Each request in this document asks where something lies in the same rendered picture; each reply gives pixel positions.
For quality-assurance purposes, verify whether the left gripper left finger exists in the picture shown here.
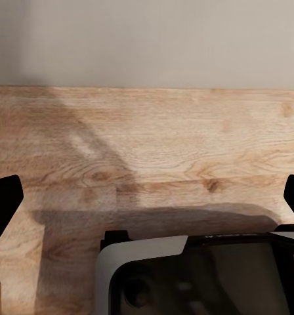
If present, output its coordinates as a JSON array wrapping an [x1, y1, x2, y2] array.
[[0, 175, 24, 237]]

